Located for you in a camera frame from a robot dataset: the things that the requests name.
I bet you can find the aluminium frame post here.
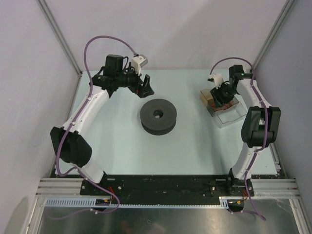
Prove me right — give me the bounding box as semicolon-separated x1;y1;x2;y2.
253;0;297;70
36;0;82;75

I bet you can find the grey slotted cable duct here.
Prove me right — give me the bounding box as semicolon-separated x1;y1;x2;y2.
45;197;229;209

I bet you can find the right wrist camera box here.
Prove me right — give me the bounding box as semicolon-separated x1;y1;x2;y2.
208;74;224;89

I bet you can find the right aluminium frame post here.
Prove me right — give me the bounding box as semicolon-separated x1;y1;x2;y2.
253;0;297;70

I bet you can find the aluminium front rail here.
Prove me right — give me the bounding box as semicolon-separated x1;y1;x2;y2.
36;178;301;199

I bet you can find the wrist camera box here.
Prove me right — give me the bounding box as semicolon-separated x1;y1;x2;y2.
208;74;224;89
131;54;148;76

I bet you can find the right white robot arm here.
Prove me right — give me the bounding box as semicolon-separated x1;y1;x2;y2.
208;65;281;195

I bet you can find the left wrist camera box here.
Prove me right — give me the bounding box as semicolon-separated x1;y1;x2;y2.
131;54;148;76

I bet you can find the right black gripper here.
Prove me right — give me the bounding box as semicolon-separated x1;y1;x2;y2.
210;82;238;109

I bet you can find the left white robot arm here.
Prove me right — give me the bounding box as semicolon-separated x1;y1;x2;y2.
50;55;154;195

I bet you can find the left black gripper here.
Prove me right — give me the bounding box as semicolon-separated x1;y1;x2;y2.
117;63;154;98

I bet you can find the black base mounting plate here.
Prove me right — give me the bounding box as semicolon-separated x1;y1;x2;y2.
50;174;285;206

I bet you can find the left aluminium frame post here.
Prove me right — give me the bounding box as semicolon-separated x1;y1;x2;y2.
36;0;82;75

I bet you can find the black cable spool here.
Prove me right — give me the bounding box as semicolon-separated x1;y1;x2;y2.
139;98;177;136

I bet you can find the red thin cable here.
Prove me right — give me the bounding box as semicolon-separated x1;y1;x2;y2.
211;102;236;113

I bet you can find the clear plastic bin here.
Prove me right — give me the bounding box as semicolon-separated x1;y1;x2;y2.
206;97;247;128

